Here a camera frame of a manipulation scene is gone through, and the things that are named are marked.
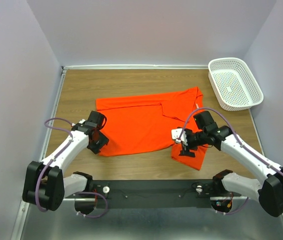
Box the orange t shirt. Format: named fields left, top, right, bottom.
left=95, top=86, right=207, bottom=170

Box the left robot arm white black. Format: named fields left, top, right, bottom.
left=22, top=111, right=109, bottom=212

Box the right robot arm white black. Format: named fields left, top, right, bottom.
left=171, top=107, right=283, bottom=217

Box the white perforated plastic basket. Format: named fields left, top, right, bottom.
left=208, top=57, right=264, bottom=111

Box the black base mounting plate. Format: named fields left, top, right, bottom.
left=63, top=178, right=244, bottom=216

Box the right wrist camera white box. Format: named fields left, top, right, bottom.
left=171, top=128, right=188, bottom=150

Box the aluminium frame rail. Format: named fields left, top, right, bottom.
left=12, top=190, right=283, bottom=240

